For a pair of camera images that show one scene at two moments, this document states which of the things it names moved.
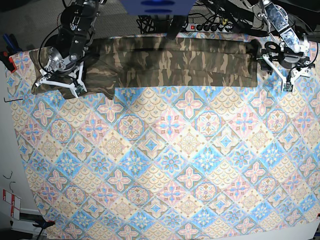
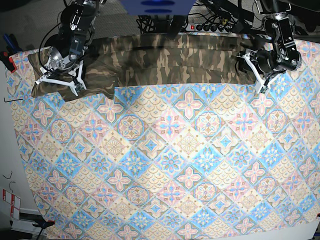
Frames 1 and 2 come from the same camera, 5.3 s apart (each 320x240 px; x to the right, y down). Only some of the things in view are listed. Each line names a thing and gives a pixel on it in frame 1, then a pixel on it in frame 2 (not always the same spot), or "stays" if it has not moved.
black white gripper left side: x=73 y=81 stays
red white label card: x=15 y=202 stays
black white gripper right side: x=288 y=66 to x=258 y=62
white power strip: x=210 y=27 stays
